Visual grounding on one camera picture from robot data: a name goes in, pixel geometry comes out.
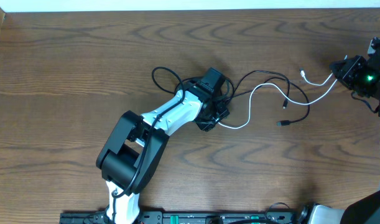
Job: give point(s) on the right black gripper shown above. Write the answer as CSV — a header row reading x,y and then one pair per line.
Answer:
x,y
346,76

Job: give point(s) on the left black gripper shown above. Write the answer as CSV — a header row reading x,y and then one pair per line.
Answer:
x,y
220,102

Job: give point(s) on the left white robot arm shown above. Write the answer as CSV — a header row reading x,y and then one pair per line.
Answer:
x,y
130,157

